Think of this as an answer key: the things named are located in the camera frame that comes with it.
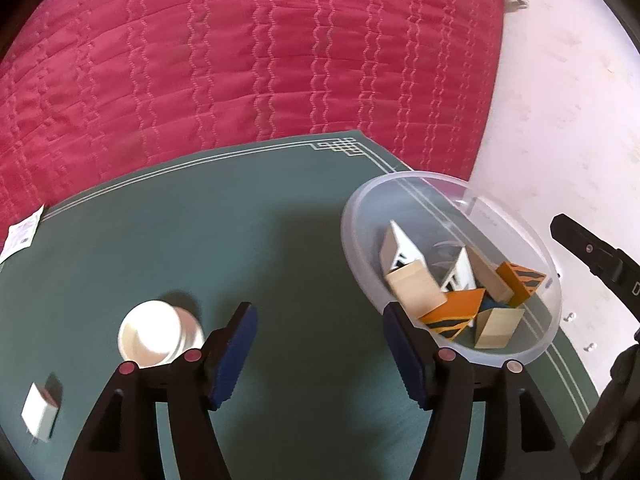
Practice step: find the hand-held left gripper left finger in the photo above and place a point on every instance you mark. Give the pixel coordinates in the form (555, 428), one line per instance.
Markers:
(235, 355)

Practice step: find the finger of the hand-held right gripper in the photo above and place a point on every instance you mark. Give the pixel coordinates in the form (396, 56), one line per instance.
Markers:
(587, 247)

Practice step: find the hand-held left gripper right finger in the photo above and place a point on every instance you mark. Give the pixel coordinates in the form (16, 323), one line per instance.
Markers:
(402, 355)

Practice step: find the large orange striped block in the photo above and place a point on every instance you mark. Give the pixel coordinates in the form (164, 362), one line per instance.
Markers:
(450, 310)

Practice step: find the tan wooden wedge block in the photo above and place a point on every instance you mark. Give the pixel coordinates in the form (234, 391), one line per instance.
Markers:
(415, 287)

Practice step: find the small orange striped block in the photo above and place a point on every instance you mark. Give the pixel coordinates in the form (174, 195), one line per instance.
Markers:
(520, 280)

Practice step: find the beige triangular wooden block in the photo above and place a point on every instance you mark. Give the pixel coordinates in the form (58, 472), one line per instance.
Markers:
(495, 327)

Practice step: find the white triangular block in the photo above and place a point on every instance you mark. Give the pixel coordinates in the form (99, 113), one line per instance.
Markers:
(462, 272)
(397, 247)

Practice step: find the brown wooden block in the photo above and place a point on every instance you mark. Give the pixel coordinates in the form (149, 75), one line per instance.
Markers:
(487, 280)

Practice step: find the clear plastic bowl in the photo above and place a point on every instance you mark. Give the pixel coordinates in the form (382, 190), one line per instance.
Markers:
(400, 200)

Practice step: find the person's right hand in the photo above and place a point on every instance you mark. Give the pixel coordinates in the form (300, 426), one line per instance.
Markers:
(615, 410)

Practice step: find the white jar lid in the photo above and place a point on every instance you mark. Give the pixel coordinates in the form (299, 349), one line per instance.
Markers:
(150, 332)

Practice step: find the green mat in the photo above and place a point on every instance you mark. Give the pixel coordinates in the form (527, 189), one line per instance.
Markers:
(275, 235)

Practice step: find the white charger plug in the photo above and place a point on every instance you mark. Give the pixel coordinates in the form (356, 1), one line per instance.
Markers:
(40, 410)

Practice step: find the white paper leaflet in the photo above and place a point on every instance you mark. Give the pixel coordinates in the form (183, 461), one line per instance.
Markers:
(22, 232)

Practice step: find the red quilted blanket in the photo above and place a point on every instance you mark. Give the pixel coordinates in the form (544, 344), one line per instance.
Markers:
(250, 50)

